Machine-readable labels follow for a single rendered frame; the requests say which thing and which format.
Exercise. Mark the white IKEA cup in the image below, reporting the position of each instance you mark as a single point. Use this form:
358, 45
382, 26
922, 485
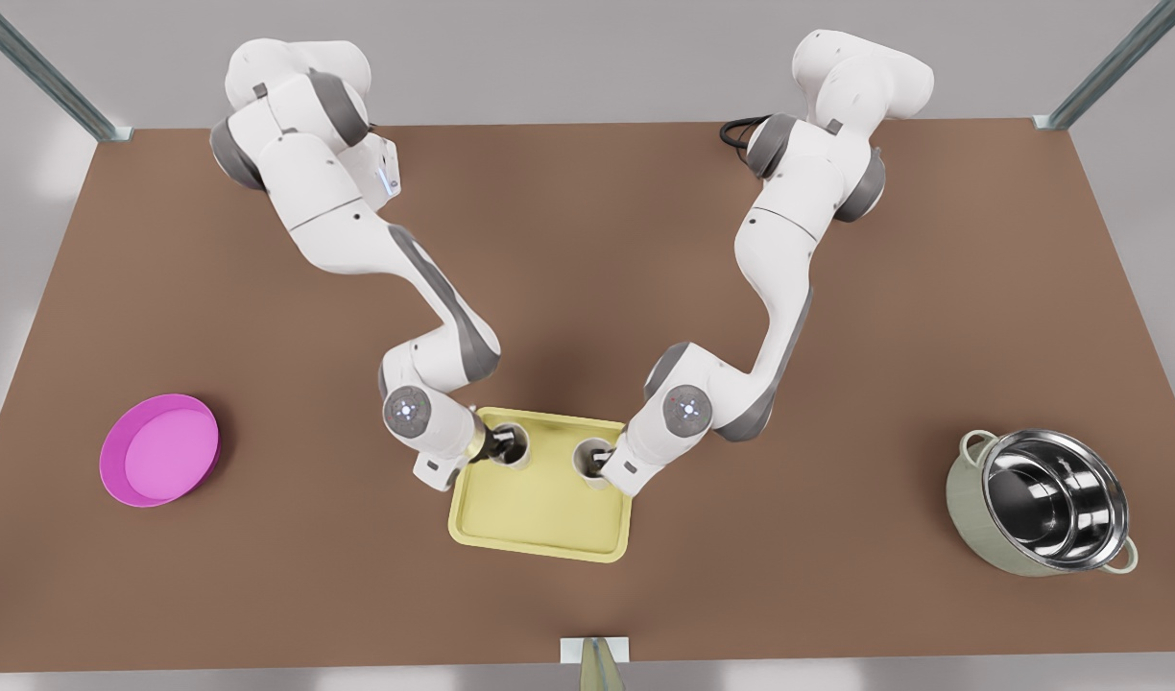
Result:
520, 457
582, 459

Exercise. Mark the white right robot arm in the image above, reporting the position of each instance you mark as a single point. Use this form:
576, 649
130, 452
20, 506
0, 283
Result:
338, 206

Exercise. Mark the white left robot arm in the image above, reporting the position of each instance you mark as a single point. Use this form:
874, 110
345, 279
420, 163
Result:
789, 206

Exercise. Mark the yellow rectangular tray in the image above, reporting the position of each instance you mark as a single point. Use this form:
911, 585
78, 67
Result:
539, 509

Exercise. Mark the pink round bowl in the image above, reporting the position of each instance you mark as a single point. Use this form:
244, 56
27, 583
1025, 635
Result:
160, 451

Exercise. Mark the silver frame post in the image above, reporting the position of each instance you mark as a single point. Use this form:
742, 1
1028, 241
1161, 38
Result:
1115, 62
40, 69
596, 664

